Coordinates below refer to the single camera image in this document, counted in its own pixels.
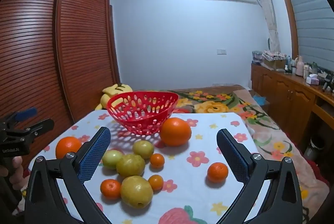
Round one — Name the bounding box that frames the floral white tablecloth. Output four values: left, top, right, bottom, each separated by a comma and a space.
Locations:
26, 111, 264, 224

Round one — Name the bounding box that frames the red plastic basket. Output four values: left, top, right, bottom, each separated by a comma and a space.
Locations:
106, 91, 179, 135

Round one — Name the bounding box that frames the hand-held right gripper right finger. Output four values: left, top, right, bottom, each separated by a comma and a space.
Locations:
216, 128, 303, 224

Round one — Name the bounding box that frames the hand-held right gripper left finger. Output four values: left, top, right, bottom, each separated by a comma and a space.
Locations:
24, 126, 111, 224

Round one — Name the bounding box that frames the small green guava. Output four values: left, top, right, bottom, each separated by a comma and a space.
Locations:
133, 140, 154, 160
116, 154, 146, 178
102, 150, 124, 170

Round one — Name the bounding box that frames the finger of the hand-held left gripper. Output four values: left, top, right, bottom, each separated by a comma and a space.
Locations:
0, 107, 38, 127
5, 119, 55, 143

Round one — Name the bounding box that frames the wooden sideboard cabinet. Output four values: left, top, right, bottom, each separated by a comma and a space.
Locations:
251, 62, 334, 151

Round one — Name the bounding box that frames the yellow plush toy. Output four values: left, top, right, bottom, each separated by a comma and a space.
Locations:
95, 82, 133, 110

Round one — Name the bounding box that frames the large green guava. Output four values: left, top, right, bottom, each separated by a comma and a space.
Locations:
120, 175, 154, 208

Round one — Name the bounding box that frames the person's left hand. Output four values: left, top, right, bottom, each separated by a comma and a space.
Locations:
9, 157, 24, 189

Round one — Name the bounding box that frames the pink vase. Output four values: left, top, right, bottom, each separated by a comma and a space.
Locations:
295, 55, 304, 76

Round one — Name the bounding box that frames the black device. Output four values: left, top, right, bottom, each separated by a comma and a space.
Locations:
322, 75, 334, 91

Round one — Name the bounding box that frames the grey trash can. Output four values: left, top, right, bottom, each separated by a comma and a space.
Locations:
304, 135, 326, 162

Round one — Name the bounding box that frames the wooden slatted wardrobe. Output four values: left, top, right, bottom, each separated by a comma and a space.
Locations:
0, 0, 120, 170

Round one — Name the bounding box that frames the floral blanket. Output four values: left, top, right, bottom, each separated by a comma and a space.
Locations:
159, 84, 329, 214

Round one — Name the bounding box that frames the small tangerine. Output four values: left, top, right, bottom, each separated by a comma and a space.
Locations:
207, 162, 229, 183
150, 153, 165, 169
148, 174, 164, 191
100, 179, 122, 200

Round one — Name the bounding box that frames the large orange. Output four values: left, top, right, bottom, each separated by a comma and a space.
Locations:
56, 136, 82, 159
160, 118, 192, 147

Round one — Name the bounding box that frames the blue cloth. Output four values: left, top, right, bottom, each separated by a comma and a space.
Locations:
253, 95, 270, 106

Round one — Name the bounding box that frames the beige curtain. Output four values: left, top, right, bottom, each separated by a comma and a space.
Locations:
253, 0, 282, 52

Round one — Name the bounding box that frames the grey window blind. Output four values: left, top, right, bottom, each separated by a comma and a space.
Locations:
282, 0, 334, 73

